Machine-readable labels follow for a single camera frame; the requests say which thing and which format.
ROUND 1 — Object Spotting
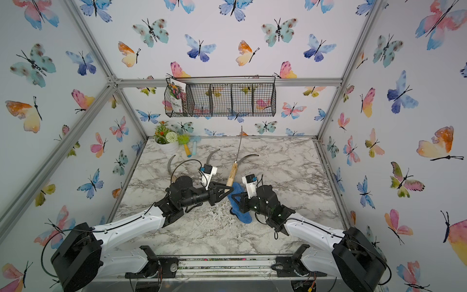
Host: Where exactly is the aluminium front rail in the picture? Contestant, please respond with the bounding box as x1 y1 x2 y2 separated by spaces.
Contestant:
71 254 380 282

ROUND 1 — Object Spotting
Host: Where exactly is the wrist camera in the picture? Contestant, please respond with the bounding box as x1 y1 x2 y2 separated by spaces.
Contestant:
199 164 218 190
242 174 258 199

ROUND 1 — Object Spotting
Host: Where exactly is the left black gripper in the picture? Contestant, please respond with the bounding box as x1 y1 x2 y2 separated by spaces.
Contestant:
178 182 232 210

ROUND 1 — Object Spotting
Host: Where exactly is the blue rag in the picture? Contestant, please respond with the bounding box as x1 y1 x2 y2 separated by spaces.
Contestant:
227 182 252 224

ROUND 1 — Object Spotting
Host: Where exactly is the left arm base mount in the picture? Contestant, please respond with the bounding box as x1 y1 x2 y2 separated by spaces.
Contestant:
125 245 179 280

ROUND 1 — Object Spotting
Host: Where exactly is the black wire basket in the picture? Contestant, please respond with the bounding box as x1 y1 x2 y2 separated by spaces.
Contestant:
164 75 277 118

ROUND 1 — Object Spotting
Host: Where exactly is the green yellow toy brush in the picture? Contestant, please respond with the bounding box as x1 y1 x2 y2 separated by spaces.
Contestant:
178 134 192 158

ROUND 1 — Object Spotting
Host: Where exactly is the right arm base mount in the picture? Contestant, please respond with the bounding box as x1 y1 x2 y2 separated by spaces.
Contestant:
271 244 327 277

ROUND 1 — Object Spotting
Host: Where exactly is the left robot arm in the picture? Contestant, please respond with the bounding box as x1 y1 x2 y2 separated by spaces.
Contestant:
51 176 233 292

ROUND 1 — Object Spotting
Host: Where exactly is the sickle wooden handle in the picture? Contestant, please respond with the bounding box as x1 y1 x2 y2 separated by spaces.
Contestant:
167 155 176 183
225 125 244 187
237 154 259 165
206 148 220 165

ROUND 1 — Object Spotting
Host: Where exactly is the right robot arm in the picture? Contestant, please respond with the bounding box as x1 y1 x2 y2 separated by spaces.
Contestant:
230 185 388 292

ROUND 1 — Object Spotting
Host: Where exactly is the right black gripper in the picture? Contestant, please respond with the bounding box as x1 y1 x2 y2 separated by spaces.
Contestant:
230 192 271 221

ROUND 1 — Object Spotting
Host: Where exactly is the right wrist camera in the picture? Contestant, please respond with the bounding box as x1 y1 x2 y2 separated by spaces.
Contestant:
242 174 258 199

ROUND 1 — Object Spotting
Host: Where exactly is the colourful booklet in basket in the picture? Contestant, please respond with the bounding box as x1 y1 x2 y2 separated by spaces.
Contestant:
168 79 186 113

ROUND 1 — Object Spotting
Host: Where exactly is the light blue toy tool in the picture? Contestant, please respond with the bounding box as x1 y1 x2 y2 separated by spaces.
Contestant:
190 136 201 156

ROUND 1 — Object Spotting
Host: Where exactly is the potted artificial plant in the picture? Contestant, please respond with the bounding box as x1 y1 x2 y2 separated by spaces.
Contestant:
154 121 179 156

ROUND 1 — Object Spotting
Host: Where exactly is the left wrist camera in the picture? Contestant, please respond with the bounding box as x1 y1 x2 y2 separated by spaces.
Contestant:
199 164 218 190

